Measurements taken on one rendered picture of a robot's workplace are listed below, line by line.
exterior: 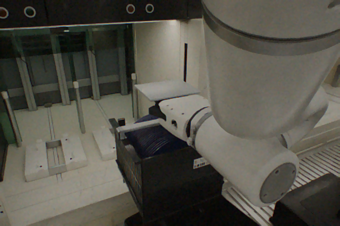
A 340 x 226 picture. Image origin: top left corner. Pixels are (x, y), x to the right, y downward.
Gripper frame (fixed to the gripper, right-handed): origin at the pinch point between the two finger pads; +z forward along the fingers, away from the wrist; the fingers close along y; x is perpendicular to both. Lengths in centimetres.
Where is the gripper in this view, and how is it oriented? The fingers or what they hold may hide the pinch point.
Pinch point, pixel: (167, 97)
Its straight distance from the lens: 56.3
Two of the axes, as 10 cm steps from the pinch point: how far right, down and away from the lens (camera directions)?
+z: -4.4, -3.8, 8.1
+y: 9.0, -1.8, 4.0
